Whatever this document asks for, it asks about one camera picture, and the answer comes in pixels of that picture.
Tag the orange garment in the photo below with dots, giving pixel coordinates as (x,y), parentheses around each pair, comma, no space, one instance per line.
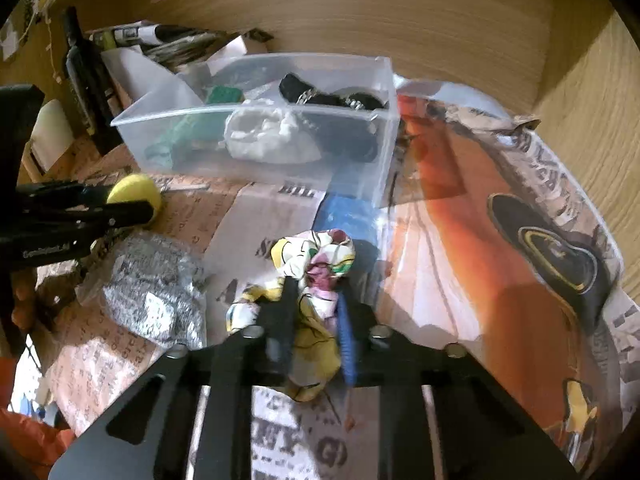
(27,437)

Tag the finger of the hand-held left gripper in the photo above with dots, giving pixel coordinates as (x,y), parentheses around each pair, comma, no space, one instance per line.
(125,214)
(65,191)

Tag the cream foam block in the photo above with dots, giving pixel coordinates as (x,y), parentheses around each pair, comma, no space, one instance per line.
(50,130)

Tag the grey cloth in plastic bag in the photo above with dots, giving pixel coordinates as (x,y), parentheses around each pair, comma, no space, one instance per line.
(150,287)

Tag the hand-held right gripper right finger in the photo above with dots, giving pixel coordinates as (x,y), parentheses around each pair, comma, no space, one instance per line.
(347,345)

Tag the newspaper sheet with car photo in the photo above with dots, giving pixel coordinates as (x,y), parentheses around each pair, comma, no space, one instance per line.
(500,200)

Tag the yellow sponge ball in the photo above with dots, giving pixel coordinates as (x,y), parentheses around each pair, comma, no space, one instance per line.
(136,191)

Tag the pinkish newspaper sheet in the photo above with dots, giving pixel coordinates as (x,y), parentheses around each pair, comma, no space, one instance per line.
(100,375)

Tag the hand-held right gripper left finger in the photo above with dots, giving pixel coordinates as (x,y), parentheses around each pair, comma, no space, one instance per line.
(281,320)

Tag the green cloth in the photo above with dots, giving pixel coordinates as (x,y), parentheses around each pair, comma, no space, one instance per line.
(192,127)

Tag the clear plastic box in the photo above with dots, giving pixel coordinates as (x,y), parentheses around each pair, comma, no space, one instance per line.
(260,125)

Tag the dark glass bottle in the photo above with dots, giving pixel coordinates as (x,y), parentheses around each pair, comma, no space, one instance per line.
(86,80)

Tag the stack of magazines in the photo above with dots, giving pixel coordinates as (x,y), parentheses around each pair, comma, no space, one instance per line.
(170,37)

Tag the white newspaper sheet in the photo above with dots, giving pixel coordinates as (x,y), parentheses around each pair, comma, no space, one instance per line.
(280,440)

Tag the floral patterned cloth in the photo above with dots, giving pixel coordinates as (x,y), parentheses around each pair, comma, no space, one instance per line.
(320,260)

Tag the person's left hand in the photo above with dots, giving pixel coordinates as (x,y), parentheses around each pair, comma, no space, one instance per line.
(21,302)

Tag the white cloth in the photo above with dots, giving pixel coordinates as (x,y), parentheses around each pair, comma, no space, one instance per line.
(267,132)

